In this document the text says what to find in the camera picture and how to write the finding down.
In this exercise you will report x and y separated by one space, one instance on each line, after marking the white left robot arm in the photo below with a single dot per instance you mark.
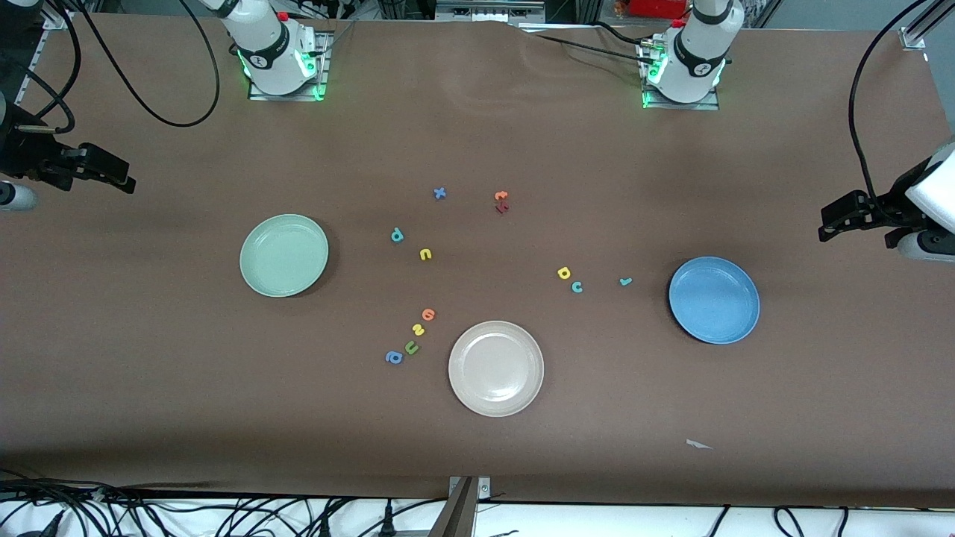
697 52

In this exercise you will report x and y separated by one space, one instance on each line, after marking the aluminium corner bracket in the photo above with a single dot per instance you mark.
914 37
58 20

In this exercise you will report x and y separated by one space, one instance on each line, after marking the beige plate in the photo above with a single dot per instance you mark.
496 368

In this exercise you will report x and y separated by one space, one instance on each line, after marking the aluminium table edge bracket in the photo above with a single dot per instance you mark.
459 511

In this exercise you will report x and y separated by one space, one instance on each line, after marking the white paper scrap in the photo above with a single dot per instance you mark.
697 444

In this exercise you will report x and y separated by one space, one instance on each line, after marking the green plate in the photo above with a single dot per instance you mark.
283 256

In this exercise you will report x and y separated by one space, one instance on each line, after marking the blue letter a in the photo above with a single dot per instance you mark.
391 359

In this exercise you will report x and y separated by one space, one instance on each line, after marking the silver device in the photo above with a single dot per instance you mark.
489 9

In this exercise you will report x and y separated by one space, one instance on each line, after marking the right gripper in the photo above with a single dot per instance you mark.
21 153

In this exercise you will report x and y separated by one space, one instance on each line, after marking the blue plate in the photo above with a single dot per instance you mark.
714 300

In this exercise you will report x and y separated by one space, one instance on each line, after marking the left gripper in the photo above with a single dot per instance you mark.
897 197

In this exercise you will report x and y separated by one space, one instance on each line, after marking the brown table cover sheet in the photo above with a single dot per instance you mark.
149 373

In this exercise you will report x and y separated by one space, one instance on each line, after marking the red box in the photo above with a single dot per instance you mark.
656 7

